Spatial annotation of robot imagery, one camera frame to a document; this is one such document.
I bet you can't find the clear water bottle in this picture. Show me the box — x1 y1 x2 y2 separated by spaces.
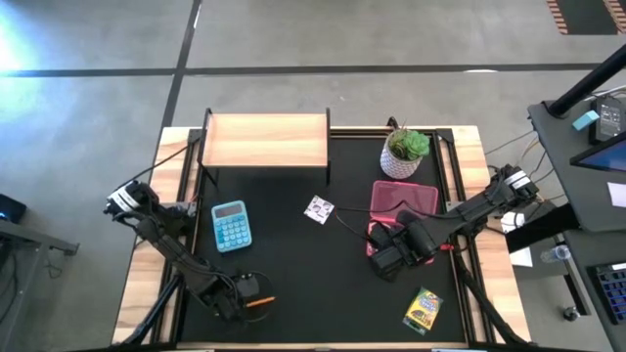
539 243 572 266

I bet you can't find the light blue block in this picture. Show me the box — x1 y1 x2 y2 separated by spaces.
571 109 601 132

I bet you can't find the black keyboard with blue keys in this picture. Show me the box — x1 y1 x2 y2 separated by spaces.
587 261 626 327

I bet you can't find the black side desk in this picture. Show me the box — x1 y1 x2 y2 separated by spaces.
526 94 626 234

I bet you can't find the white paper sheet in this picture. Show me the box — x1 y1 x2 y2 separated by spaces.
606 181 626 209
508 245 535 269

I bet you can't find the wooden shelf with black legs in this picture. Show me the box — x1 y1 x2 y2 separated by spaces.
197 107 334 188

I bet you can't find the grey side desk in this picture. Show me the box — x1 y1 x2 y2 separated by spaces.
0 218 80 352

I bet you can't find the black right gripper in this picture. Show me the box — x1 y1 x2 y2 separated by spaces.
367 220 424 284

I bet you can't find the white patterned sticker card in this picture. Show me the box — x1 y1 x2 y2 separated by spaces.
302 194 336 226

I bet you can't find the black round pole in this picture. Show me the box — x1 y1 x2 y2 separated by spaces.
546 45 626 119

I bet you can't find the light blue calculator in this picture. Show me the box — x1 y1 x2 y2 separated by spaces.
210 199 253 254

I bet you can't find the dark table mat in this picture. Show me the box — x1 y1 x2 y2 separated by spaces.
178 129 467 344

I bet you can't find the orange pencil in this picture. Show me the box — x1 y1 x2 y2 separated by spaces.
244 295 277 309

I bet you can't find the black power adapter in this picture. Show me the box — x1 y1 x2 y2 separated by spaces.
588 94 626 146

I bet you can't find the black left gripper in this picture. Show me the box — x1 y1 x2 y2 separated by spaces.
209 283 255 323

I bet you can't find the succulent in white patterned pot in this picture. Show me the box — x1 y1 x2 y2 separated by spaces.
379 123 432 181

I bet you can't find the black box device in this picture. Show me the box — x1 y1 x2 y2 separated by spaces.
0 192 28 225

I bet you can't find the transparent pink pencil case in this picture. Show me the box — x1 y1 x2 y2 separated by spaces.
365 179 440 268

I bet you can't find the laptop screen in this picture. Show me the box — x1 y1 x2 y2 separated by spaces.
568 130 626 174

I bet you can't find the green yellow crayon box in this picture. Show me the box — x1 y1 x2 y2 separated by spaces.
401 286 444 337

